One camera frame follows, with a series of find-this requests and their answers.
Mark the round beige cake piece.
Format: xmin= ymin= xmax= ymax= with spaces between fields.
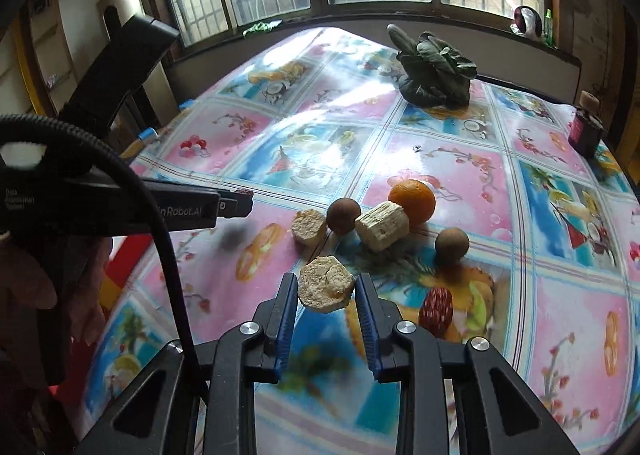
xmin=298 ymin=256 xmax=355 ymax=313

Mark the person hand on left gripper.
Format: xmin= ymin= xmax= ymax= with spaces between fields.
xmin=1 ymin=232 xmax=113 ymax=388

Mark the beige cake piece centre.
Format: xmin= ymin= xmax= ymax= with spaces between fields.
xmin=291 ymin=209 xmax=326 ymax=247

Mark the red shallow box tray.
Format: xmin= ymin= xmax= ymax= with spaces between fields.
xmin=100 ymin=234 xmax=152 ymax=319

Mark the brown round fruit left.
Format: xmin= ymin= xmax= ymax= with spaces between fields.
xmin=326 ymin=197 xmax=361 ymax=236

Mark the brown round fruit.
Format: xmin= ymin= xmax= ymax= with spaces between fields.
xmin=435 ymin=227 xmax=470 ymax=264
xmin=326 ymin=197 xmax=361 ymax=236

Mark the blue block far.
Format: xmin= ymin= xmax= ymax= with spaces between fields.
xmin=138 ymin=128 xmax=158 ymax=145

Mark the red date right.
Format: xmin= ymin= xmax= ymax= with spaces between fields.
xmin=419 ymin=287 xmax=454 ymax=338

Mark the colourful floral tablecloth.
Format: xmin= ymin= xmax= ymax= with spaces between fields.
xmin=74 ymin=27 xmax=640 ymax=455

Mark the brown round fruit right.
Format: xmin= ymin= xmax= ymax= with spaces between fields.
xmin=435 ymin=227 xmax=470 ymax=264

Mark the green item on sill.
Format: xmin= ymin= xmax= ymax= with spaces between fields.
xmin=243 ymin=19 xmax=282 ymax=39

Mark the green leafy vegetable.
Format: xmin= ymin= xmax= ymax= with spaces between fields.
xmin=387 ymin=24 xmax=477 ymax=109

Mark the dark jar with cork lid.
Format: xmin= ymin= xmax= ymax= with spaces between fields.
xmin=568 ymin=91 xmax=604 ymax=160

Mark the red white helmet on sill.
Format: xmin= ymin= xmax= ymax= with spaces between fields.
xmin=510 ymin=5 xmax=542 ymax=42

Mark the green bottle on sill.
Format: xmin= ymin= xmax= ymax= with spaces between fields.
xmin=544 ymin=8 xmax=554 ymax=48

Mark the black cable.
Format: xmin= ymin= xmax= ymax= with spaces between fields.
xmin=0 ymin=112 xmax=211 ymax=405

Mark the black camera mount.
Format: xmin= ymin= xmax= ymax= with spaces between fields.
xmin=56 ymin=13 xmax=181 ymax=139

